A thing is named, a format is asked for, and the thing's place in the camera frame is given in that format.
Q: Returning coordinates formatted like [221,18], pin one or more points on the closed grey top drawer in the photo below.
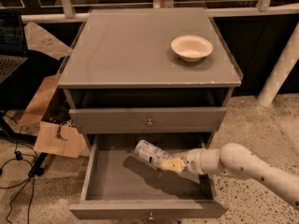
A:
[148,120]

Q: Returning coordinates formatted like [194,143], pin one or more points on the open cardboard box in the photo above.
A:
[57,134]

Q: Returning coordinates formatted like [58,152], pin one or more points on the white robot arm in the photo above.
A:
[234,160]

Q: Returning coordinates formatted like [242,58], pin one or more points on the white railing frame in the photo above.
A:
[155,3]

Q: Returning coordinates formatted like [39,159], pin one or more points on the open grey middle drawer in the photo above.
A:
[119,185]

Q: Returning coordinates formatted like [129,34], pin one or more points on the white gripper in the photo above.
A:
[192,160]

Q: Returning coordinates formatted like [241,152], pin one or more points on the grey drawer cabinet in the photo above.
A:
[123,59]

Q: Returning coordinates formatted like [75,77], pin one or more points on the black laptop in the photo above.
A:
[13,46]

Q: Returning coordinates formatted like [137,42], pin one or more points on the black stand base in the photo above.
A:
[7,133]

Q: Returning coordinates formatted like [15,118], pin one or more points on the clear plastic water bottle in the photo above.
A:
[150,153]

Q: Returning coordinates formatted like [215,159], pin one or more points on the white paper bowl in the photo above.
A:
[191,48]

